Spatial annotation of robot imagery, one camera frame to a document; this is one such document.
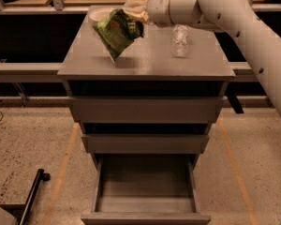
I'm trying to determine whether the grey metal rail shelf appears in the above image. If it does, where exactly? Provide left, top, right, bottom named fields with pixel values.
left=0, top=63, right=62, bottom=83

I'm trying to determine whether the white ceramic bowl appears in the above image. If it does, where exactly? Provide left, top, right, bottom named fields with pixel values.
left=88, top=7, right=113, bottom=23

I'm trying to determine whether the grey top drawer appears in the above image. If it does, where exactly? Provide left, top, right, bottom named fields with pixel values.
left=68, top=97, right=223, bottom=124

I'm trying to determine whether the grey drawer cabinet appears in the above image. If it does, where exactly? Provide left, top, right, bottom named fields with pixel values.
left=58, top=22, right=234, bottom=163

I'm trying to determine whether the grey open bottom drawer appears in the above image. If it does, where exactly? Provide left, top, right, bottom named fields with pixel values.
left=81, top=154, right=211, bottom=225

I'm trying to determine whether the grey middle drawer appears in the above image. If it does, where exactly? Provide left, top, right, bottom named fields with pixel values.
left=81, top=134, right=209, bottom=154

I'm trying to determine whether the green jalapeno chip bag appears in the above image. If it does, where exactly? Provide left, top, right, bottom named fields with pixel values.
left=93, top=8, right=144, bottom=62

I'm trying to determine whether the black cart leg with wheel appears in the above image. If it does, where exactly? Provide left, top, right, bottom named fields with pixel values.
left=0, top=169, right=51, bottom=225

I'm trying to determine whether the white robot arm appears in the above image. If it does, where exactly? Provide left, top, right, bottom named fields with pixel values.
left=124, top=0, right=281, bottom=116

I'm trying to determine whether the clear plastic water bottle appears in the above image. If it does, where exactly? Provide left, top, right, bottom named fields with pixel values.
left=170, top=24, right=189, bottom=57

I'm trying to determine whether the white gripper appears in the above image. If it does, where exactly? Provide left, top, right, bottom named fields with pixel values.
left=124, top=0, right=172, bottom=27

